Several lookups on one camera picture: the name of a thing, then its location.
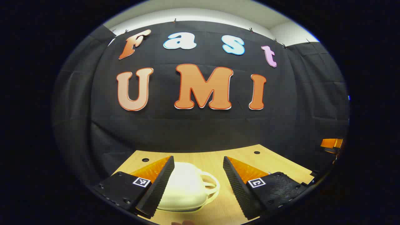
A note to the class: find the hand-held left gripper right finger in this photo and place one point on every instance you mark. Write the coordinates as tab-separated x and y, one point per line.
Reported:
239	187

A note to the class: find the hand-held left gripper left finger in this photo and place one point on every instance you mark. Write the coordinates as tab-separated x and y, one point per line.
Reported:
157	187

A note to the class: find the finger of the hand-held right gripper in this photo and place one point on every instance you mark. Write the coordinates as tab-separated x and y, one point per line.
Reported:
331	143

